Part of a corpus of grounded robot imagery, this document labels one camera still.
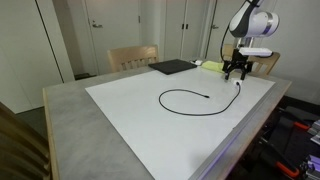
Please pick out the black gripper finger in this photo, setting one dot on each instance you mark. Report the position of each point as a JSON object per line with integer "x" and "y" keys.
{"x": 247, "y": 68}
{"x": 228, "y": 67}

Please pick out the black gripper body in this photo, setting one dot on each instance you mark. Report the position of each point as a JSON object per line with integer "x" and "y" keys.
{"x": 238, "y": 60}

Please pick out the white power adapter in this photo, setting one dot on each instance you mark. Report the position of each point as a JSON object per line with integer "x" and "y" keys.
{"x": 236, "y": 81}

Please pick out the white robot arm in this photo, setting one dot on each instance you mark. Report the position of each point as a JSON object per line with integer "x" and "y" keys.
{"x": 249, "y": 22}

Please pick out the yellow folded cloth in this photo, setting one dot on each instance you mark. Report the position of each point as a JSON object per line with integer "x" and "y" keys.
{"x": 213, "y": 66}

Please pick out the right wooden chair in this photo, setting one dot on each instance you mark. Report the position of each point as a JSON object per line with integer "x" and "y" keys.
{"x": 262, "y": 66}

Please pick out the wooden chair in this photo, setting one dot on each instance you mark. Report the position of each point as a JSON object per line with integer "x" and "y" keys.
{"x": 122, "y": 59}
{"x": 24, "y": 153}
{"x": 262, "y": 66}

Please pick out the small white charger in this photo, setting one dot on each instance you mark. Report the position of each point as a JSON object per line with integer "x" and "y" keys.
{"x": 196, "y": 62}

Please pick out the black laptop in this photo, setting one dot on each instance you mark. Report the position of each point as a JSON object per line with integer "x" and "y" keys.
{"x": 172, "y": 66}

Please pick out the white board mat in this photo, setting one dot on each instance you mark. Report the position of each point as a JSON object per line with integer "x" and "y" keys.
{"x": 174, "y": 122}

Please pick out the left wooden chair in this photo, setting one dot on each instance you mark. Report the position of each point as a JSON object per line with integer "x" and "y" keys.
{"x": 122, "y": 59}

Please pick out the near wooden chair back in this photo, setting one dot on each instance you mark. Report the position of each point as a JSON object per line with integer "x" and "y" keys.
{"x": 24, "y": 153}

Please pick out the orange handled clamp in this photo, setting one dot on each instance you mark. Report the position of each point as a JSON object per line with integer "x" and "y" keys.
{"x": 279, "y": 161}

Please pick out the aluminium rail frame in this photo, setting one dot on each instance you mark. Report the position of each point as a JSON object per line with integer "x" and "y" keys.
{"x": 311, "y": 164}

